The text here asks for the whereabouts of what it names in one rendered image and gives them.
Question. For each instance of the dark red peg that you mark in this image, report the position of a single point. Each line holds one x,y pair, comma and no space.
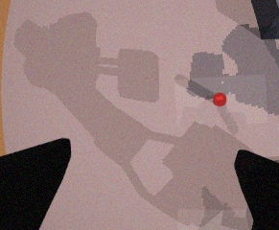
220,99

